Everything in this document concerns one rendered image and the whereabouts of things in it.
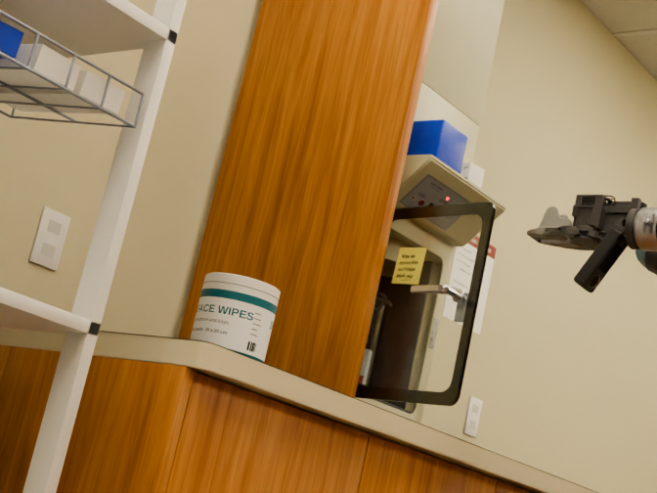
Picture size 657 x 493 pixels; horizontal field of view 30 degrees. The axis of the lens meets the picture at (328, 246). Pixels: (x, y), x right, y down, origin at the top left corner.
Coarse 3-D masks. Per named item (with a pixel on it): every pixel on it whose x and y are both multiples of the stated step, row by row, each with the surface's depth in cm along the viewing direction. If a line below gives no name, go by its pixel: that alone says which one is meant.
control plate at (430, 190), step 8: (424, 184) 257; (432, 184) 258; (440, 184) 260; (416, 192) 258; (424, 192) 259; (432, 192) 260; (440, 192) 261; (448, 192) 263; (408, 200) 259; (416, 200) 260; (424, 200) 261; (432, 200) 262; (440, 200) 263; (448, 200) 264; (456, 200) 266; (464, 200) 267
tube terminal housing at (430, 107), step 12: (420, 96) 269; (432, 96) 273; (420, 108) 269; (432, 108) 273; (444, 108) 276; (456, 120) 280; (468, 120) 284; (468, 132) 284; (468, 144) 285; (468, 156) 285; (384, 408) 261; (408, 408) 272; (420, 408) 272; (420, 420) 272
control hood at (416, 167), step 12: (408, 156) 256; (420, 156) 254; (432, 156) 253; (408, 168) 255; (420, 168) 254; (432, 168) 255; (444, 168) 257; (408, 180) 255; (420, 180) 256; (444, 180) 259; (456, 180) 261; (468, 180) 264; (408, 192) 257; (456, 192) 264; (468, 192) 266; (480, 192) 268; (396, 204) 259
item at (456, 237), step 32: (416, 224) 247; (448, 224) 241; (480, 224) 234; (448, 256) 238; (480, 256) 232; (384, 288) 248; (384, 320) 245; (416, 320) 239; (448, 320) 232; (384, 352) 242; (416, 352) 236; (448, 352) 230; (384, 384) 239; (416, 384) 233; (448, 384) 227
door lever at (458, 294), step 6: (414, 288) 235; (420, 288) 233; (426, 288) 232; (432, 288) 231; (438, 288) 230; (444, 288) 229; (450, 294) 231; (456, 294) 231; (462, 294) 232; (456, 300) 232
